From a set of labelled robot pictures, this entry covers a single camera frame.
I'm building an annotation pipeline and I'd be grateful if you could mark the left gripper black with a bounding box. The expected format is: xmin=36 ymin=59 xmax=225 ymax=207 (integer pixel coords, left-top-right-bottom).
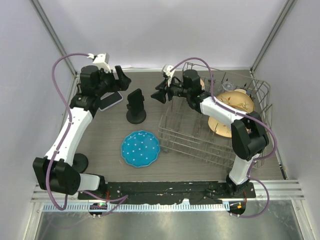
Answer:
xmin=95 ymin=66 xmax=131 ymax=97

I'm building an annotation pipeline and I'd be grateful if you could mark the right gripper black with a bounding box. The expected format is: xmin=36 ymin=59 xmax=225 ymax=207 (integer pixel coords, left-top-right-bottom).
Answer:
xmin=151 ymin=75 xmax=191 ymax=104

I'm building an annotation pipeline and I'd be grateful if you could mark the black smartphone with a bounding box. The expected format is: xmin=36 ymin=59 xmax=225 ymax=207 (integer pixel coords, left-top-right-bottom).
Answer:
xmin=127 ymin=88 xmax=145 ymax=115

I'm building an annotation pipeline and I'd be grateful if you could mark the lavender smartphone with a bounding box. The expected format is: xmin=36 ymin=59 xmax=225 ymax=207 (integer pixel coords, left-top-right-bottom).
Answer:
xmin=99 ymin=92 xmax=123 ymax=112

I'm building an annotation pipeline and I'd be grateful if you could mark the black phone stand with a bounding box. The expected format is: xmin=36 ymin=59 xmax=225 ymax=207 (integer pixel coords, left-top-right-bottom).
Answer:
xmin=126 ymin=105 xmax=147 ymax=125

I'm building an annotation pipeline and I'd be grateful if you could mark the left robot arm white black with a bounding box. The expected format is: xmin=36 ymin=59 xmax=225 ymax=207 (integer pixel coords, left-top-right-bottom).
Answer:
xmin=32 ymin=65 xmax=131 ymax=200

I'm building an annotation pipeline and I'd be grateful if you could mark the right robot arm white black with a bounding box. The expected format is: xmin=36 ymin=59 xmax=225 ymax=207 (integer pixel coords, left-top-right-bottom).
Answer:
xmin=151 ymin=65 xmax=269 ymax=198

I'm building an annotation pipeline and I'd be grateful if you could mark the striped ceramic mug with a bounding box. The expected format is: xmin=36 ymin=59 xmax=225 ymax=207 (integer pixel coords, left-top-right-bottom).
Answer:
xmin=200 ymin=79 xmax=205 ymax=90

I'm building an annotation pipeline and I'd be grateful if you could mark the blue dotted plate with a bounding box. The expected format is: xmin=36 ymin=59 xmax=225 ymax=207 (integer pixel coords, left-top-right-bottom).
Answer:
xmin=120 ymin=130 xmax=161 ymax=168

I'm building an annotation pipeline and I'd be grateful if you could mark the clear glass in rack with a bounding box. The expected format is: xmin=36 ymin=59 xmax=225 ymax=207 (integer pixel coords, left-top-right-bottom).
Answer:
xmin=221 ymin=81 xmax=235 ymax=93

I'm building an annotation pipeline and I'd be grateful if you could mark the beige plate with leaves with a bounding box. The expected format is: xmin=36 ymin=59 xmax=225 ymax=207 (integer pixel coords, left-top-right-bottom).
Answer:
xmin=208 ymin=116 xmax=232 ymax=138

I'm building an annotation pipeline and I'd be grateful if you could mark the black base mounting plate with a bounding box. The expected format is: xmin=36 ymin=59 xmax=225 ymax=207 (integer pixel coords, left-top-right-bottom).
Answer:
xmin=93 ymin=181 xmax=256 ymax=205

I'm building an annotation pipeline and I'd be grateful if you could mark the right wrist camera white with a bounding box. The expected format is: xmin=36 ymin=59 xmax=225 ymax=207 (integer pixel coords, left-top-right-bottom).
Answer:
xmin=161 ymin=64 xmax=175 ymax=87

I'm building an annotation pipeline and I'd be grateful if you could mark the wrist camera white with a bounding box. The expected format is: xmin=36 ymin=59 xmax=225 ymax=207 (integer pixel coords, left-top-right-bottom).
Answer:
xmin=87 ymin=53 xmax=112 ymax=73
xmin=161 ymin=64 xmax=175 ymax=87

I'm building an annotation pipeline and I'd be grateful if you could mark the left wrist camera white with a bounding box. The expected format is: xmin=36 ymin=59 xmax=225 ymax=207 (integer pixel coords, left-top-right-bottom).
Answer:
xmin=87 ymin=53 xmax=112 ymax=73

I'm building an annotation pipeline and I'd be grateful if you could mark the metal wire dish rack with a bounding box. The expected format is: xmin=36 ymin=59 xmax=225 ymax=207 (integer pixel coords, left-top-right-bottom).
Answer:
xmin=158 ymin=62 xmax=273 ymax=169

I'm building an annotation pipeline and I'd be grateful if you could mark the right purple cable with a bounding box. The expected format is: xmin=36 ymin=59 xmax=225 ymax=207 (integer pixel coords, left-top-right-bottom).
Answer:
xmin=169 ymin=57 xmax=278 ymax=218

